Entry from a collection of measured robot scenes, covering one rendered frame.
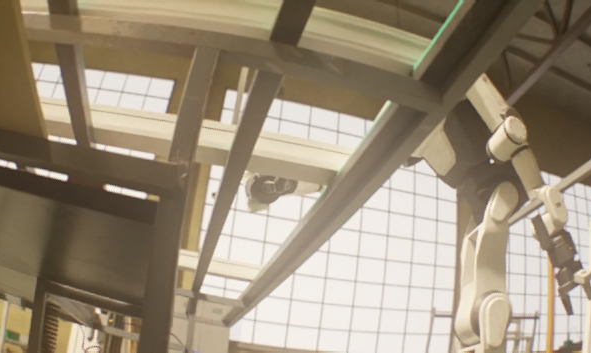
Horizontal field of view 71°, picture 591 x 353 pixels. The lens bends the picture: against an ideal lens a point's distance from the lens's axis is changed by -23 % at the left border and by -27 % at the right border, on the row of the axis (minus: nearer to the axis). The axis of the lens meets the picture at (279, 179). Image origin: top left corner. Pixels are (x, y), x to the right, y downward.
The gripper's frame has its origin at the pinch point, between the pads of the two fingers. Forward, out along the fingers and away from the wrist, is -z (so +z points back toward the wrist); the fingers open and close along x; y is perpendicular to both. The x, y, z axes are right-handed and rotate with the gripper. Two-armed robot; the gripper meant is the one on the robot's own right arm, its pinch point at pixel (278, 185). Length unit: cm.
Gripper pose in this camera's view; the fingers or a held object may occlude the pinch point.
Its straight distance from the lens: 135.7
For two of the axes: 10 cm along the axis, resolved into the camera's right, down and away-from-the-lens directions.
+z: -2.8, 0.6, 9.6
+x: 9.4, -2.0, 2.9
